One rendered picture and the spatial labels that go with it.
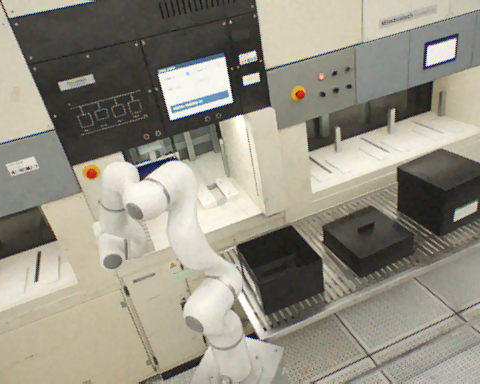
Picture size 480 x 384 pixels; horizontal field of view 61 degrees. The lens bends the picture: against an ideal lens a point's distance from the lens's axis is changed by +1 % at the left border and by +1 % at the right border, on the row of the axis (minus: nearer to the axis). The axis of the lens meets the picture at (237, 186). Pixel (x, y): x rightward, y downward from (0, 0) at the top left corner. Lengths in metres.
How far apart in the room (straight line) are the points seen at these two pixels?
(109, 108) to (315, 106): 0.92
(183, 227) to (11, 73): 0.86
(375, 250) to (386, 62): 0.90
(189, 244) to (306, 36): 1.11
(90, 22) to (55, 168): 0.57
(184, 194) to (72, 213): 0.80
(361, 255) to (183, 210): 0.89
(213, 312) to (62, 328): 1.12
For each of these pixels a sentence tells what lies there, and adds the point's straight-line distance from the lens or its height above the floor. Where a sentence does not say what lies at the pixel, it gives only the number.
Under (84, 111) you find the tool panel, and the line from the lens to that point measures 1.68.
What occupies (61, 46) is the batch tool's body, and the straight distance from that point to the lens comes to 1.64.
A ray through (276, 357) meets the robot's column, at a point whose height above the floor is 0.76.
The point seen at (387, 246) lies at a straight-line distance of 1.83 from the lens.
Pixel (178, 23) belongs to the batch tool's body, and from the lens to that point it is 1.68.
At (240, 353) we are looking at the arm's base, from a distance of 1.44.
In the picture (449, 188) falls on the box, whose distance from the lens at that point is 1.94.
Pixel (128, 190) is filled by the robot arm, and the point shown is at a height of 1.55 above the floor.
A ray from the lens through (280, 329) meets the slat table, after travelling 1.66.
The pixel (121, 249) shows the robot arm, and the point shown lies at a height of 1.22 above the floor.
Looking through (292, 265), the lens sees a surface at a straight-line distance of 1.89.
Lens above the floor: 2.03
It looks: 30 degrees down
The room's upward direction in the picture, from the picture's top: 11 degrees counter-clockwise
